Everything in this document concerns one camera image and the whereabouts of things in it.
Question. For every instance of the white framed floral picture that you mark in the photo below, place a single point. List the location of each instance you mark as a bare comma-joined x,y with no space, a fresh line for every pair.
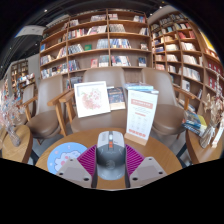
91,99

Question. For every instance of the round light blue mouse pad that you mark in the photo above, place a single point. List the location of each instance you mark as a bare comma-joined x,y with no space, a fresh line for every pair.
63,156

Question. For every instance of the wide wooden bookshelf unit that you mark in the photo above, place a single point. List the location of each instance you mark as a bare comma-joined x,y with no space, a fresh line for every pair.
96,36

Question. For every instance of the round wooden side table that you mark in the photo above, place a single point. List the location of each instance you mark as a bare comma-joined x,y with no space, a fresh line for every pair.
18,151
203,155

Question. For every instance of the light blue book stack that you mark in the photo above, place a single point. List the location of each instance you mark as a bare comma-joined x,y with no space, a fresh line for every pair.
140,87

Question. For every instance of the grey computer mouse orange accents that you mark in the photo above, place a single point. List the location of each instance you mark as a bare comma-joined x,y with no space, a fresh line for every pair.
111,156

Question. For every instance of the distant wooden bookshelf unit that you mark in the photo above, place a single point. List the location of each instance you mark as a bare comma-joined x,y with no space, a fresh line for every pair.
21,71

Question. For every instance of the tall wooden bookshelf unit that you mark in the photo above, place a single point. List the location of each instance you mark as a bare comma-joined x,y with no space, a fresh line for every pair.
180,50

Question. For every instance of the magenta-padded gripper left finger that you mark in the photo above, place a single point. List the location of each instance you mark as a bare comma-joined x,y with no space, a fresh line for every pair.
87,163

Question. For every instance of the small white sign wooden base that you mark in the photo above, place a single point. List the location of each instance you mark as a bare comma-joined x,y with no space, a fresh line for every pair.
218,136

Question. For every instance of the glass vase beige dried flowers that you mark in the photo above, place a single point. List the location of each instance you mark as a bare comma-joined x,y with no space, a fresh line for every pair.
207,136

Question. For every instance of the stack of books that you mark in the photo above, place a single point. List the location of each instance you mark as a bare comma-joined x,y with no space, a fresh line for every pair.
195,123

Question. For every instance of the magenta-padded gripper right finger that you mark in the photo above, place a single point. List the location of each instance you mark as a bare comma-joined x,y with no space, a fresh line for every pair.
135,163

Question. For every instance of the white red sign wooden base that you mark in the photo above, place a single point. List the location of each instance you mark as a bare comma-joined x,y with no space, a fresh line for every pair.
141,115

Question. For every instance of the white hanging ceiling panel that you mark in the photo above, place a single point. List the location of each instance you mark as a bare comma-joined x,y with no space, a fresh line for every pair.
30,31

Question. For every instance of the dark cover book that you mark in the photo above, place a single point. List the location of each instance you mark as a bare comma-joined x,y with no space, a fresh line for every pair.
116,98

